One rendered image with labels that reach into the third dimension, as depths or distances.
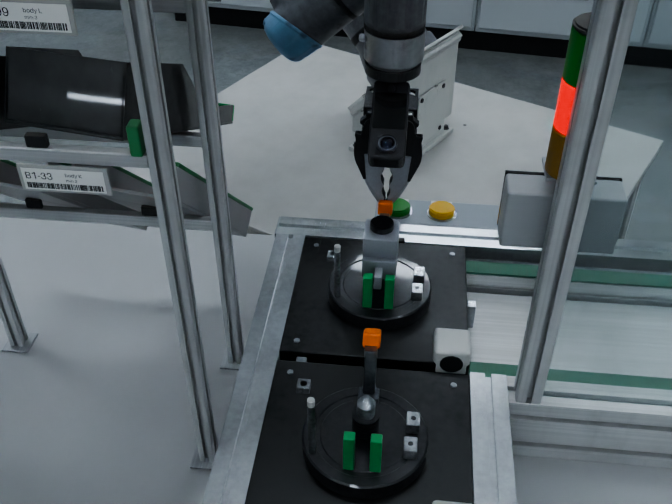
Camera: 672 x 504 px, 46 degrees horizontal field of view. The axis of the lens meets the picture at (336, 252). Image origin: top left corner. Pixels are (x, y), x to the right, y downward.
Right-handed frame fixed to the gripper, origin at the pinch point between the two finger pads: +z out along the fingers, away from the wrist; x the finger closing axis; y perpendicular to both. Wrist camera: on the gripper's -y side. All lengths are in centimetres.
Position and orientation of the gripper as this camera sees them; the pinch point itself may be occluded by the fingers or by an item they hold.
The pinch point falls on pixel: (385, 200)
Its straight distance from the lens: 110.8
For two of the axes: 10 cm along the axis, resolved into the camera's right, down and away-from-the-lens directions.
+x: -9.9, -0.7, 0.8
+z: 0.0, 7.8, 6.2
